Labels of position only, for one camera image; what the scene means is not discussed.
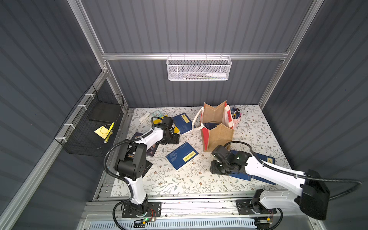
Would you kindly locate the blue book Yuewei notes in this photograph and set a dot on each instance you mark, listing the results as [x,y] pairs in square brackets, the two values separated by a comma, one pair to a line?
[181,156]

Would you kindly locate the yellow pen in basket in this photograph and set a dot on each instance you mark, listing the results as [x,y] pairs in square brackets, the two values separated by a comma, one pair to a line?
[109,133]

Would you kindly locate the white eraser block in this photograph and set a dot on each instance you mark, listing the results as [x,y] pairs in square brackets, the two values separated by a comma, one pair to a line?
[144,117]

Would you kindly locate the black tray in basket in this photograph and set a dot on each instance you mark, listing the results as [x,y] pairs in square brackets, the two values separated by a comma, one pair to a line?
[105,112]

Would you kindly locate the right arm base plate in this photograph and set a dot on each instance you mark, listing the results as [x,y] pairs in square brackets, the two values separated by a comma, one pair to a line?
[246,207]

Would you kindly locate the white wire mesh basket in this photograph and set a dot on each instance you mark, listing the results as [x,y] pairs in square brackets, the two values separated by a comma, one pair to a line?
[195,67]

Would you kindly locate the blue book Yuanqu 300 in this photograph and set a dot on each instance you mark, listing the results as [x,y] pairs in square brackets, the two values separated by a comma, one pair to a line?
[241,174]

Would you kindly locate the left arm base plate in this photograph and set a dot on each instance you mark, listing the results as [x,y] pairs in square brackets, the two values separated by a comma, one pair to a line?
[145,210]

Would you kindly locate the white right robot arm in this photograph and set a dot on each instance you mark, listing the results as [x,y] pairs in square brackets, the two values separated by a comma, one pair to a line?
[305,191]

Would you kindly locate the yellow sticky note pad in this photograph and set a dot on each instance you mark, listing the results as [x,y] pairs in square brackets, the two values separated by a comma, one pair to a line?
[102,131]

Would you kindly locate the dark portrait book lower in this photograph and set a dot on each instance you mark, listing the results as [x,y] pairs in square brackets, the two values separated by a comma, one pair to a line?
[148,165]

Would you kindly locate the dark portrait book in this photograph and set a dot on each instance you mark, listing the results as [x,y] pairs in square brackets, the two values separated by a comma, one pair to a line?
[152,150]
[148,165]

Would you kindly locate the small teal card box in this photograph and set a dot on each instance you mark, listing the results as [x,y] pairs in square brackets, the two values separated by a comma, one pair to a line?
[157,115]

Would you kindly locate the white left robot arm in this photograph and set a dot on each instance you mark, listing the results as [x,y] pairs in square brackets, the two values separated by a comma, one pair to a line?
[131,159]

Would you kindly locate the black wire wall basket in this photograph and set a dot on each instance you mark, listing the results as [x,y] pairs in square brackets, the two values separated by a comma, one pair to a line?
[77,135]

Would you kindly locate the burlap canvas bag red panel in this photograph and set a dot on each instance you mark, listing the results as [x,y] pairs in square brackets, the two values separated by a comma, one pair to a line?
[220,135]

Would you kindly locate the pink pen holder cup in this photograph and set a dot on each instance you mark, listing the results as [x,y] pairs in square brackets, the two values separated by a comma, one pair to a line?
[236,115]

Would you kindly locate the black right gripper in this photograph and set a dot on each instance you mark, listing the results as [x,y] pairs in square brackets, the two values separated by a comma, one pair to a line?
[216,167]

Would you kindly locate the dark portrait book upper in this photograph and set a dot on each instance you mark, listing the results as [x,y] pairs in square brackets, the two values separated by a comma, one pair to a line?
[152,150]

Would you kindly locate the blue book Guiguzi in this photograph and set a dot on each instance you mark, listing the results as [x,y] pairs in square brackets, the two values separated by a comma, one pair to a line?
[268,159]

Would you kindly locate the white marker in basket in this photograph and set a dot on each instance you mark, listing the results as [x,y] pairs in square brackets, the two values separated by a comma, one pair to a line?
[217,75]

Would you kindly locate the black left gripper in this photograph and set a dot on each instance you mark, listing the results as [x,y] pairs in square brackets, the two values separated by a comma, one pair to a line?
[172,138]

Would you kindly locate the yellow cartoon cover book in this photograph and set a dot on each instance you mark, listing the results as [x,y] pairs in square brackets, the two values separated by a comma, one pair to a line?
[156,121]

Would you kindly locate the blue book Shijing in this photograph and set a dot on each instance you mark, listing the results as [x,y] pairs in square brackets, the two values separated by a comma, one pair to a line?
[210,126]

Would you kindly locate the blue book near bag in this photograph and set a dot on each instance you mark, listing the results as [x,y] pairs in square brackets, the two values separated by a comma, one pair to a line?
[183,123]

